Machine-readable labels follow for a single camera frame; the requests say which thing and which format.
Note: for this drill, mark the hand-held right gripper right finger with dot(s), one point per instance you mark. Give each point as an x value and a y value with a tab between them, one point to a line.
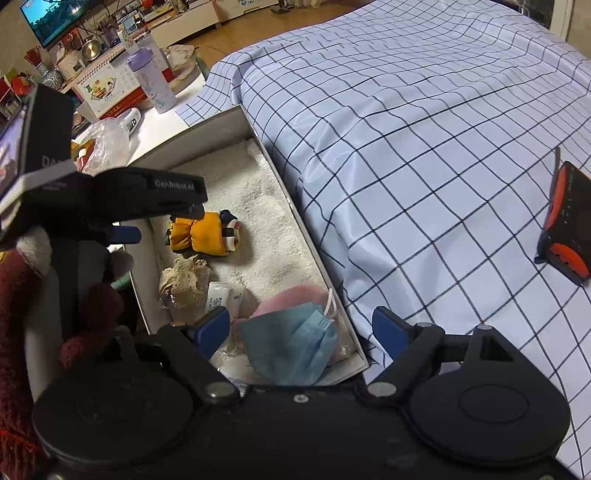
390	330

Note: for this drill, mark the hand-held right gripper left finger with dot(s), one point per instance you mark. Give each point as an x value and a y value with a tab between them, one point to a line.
212	330

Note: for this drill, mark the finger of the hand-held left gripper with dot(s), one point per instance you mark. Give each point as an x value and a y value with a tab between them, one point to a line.
125	234
189	213

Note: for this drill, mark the yellow cloth pouch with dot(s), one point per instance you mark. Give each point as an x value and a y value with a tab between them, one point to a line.
203	235

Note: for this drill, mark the small white tissue pack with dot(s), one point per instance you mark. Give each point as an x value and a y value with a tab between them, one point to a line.
221	297

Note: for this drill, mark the clear plastic packet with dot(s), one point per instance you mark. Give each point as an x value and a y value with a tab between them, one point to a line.
228	364

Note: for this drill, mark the beige lace cloth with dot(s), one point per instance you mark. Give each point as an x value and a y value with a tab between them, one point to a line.
182	281

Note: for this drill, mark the blue face mask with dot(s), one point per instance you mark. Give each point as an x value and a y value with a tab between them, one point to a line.
286	346

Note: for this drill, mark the white cardboard box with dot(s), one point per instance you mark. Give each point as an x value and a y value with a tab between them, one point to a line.
300	221

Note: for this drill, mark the clear plastic bag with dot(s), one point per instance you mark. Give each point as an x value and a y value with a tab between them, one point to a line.
108	147

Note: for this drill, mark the white mug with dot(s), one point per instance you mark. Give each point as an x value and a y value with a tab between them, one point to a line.
131	121

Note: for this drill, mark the white fluffy towel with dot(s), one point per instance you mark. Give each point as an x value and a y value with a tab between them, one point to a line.
258	194

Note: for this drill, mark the desk calendar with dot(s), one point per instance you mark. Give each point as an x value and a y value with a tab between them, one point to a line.
108	90

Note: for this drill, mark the purple water bottle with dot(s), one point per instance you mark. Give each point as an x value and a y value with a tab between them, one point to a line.
154	81

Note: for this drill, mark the blue and white vase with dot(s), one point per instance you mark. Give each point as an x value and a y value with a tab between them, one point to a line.
51	76

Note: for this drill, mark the steel pot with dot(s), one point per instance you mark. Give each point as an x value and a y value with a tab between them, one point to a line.
92	48

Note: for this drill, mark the white television console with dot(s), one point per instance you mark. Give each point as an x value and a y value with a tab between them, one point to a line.
184	25

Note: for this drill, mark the flat screen television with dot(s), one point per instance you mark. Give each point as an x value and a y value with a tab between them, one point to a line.
55	21

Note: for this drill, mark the blue checked blanket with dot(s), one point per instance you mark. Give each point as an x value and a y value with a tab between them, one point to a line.
415	138

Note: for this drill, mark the black and orange pouch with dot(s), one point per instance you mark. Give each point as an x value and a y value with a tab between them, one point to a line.
570	217

